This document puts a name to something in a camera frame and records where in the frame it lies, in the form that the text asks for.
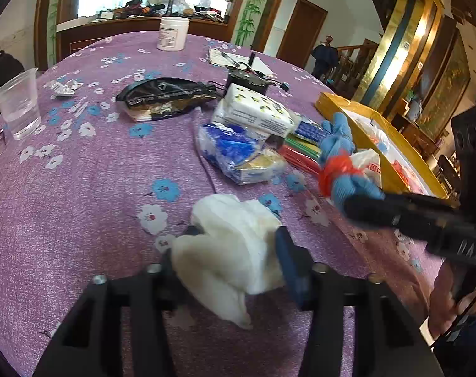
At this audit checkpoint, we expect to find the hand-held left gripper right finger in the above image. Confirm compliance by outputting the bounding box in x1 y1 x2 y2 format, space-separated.
275 228 445 377

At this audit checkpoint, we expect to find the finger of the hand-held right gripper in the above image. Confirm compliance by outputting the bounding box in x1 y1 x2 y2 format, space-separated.
343 195 432 243
382 192 459 215

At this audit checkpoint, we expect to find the black pouch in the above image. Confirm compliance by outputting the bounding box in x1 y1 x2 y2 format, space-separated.
115 77 217 122

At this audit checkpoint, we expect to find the lemon print tissue pack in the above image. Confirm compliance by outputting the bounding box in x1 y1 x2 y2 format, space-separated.
212 84 301 136

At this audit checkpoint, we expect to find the yellow box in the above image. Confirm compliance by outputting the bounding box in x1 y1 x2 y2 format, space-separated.
314 92 460 209

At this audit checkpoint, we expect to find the blue glove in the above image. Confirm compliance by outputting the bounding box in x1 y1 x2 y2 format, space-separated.
318 112 386 213

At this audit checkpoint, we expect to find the blue dotted packet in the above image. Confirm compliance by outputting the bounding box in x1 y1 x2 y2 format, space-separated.
295 116 329 142

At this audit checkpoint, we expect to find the golden pillar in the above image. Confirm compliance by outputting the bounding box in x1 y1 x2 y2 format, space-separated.
352 0 439 115

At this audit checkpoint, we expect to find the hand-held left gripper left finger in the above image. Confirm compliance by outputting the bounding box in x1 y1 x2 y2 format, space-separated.
31 225 207 377

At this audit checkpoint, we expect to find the framed landscape painting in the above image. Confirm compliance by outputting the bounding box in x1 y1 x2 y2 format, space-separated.
416 43 473 142

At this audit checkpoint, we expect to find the white plastic jar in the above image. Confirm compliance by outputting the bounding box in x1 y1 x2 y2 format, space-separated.
156 16 190 52

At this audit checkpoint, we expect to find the black pen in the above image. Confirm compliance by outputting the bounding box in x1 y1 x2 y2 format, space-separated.
222 51 247 68

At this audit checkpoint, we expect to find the white notebook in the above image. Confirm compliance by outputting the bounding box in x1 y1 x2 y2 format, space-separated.
208 47 276 77

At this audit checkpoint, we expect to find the cluttered wooden counter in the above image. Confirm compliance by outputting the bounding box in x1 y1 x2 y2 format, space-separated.
56 4 229 61

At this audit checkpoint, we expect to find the person's dark clothing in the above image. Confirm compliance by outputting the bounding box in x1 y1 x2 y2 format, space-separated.
432 310 476 377

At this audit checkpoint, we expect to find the clear plastic cup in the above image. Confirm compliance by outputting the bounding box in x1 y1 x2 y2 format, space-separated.
0 68 42 141

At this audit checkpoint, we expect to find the black backpack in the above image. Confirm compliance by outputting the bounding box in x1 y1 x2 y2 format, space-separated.
0 50 25 126

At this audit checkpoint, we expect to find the wooden door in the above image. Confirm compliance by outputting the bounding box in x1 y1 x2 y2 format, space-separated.
276 0 329 70

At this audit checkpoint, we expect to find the colourful striped cloth pack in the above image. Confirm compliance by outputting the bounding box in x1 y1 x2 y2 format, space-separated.
279 134 325 175

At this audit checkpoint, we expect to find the white cloth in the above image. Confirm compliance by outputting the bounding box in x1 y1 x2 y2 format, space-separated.
171 194 287 328

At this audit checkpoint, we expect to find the white plastic bag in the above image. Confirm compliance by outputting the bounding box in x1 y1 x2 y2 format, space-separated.
350 149 384 189

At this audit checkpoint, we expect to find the black electronic device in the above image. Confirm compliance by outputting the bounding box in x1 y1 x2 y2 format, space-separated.
227 52 291 96

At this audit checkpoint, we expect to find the purple floral tablecloth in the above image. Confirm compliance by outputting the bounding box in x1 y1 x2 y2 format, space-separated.
0 31 446 377

